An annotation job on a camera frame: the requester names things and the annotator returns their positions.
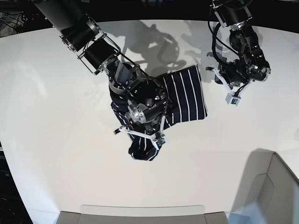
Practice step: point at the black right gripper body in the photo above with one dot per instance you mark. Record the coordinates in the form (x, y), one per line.
(138, 100)

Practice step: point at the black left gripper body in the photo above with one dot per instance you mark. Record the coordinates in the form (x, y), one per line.
(250, 66)

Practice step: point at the navy white striped T-shirt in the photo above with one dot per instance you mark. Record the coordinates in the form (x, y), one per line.
(185, 103)

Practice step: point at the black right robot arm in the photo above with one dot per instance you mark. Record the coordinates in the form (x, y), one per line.
(82, 35)

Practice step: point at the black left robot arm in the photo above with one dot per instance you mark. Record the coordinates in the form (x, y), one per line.
(233, 14)

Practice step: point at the beige chair at right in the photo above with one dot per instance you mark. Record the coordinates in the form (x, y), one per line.
(268, 192)

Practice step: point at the beige chair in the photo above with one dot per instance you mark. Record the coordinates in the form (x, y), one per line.
(268, 192)
(92, 214)

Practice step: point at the beige chair at bottom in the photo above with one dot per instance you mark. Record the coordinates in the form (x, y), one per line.
(92, 214)

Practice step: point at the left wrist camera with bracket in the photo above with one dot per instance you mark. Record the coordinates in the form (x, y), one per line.
(233, 97)

